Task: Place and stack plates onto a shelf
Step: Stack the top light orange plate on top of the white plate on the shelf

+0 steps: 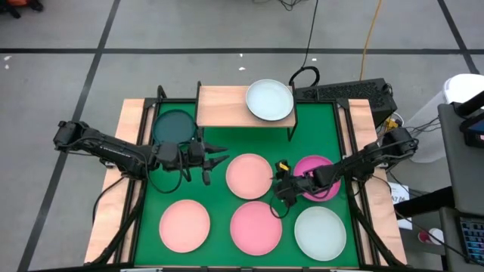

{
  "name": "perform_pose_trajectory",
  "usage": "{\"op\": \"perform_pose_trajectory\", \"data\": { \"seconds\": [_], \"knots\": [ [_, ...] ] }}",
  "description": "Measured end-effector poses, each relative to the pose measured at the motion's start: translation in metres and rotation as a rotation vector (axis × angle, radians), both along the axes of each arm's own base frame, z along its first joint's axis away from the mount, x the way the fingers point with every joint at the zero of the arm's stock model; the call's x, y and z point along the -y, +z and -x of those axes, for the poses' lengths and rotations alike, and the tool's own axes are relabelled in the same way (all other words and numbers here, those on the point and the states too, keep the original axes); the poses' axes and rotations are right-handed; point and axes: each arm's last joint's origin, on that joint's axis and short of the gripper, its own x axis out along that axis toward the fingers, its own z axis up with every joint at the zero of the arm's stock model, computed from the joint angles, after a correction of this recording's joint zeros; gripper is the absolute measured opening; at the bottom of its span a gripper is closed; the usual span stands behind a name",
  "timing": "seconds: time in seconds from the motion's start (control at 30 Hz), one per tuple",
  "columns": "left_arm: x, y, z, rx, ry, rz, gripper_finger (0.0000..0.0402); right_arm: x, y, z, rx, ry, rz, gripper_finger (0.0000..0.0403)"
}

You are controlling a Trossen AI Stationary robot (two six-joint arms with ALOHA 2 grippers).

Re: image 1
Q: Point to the pink plate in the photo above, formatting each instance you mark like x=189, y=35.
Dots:
x=255, y=228

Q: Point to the pale blue plate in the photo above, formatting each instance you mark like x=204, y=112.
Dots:
x=320, y=234
x=269, y=99

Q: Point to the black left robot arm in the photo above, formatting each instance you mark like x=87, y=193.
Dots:
x=109, y=149

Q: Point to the orange and black object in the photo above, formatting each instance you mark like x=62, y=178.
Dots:
x=19, y=4

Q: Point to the red and white cup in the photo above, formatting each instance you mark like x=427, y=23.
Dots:
x=431, y=236

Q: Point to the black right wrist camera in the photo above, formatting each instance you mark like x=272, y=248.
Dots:
x=283, y=166

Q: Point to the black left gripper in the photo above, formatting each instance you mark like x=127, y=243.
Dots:
x=168, y=155

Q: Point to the black keyboard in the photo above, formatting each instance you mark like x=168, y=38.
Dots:
x=472, y=240

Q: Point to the green table mat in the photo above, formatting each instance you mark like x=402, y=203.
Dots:
x=215, y=189

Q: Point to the black table frame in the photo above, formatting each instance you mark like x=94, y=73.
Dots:
x=342, y=102

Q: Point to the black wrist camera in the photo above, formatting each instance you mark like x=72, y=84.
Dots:
x=283, y=166
x=196, y=151

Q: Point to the white paper sheet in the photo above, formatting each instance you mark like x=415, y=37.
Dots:
x=401, y=196

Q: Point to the grey side cart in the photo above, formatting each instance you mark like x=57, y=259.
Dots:
x=461, y=174

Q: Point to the white bin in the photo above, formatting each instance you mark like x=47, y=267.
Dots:
x=463, y=87

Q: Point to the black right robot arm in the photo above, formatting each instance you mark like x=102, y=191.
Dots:
x=363, y=162

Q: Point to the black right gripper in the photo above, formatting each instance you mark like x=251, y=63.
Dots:
x=298, y=185

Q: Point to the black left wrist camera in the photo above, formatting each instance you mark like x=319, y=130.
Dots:
x=196, y=151

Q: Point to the wooden shelf black legs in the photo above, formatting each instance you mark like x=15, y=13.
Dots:
x=223, y=107

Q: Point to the salmon plate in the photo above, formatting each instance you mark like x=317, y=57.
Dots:
x=249, y=176
x=184, y=226

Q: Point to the dark teal plate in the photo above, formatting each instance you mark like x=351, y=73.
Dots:
x=172, y=126

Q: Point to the magenta plate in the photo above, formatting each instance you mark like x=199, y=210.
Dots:
x=306, y=163

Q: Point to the yellow plug connector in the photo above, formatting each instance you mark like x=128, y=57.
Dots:
x=391, y=124

